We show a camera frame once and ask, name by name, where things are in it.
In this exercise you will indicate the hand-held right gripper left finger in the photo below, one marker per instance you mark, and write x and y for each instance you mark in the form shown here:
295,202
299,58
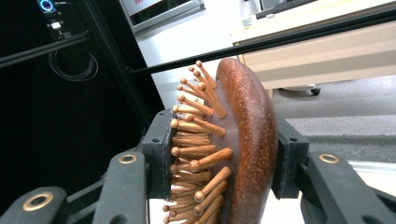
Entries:
157,155

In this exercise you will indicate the light wooden desk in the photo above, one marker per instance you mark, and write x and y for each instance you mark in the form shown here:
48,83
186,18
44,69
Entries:
327,59

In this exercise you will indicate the wooden bristle hairbrush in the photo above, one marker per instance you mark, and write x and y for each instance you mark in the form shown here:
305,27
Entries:
255,140

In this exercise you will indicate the silver framed monitor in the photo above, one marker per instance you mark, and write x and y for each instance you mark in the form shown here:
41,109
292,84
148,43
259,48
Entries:
158,12

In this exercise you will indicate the black metal frame bar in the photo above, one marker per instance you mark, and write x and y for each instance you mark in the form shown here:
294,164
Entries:
280,39
43,49

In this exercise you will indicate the black metal frame post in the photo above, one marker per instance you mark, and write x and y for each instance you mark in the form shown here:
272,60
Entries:
124,68

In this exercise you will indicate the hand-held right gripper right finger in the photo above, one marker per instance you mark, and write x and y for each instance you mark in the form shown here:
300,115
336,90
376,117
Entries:
289,161

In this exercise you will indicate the grey chair base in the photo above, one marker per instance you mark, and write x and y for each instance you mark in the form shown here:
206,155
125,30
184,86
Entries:
303,88

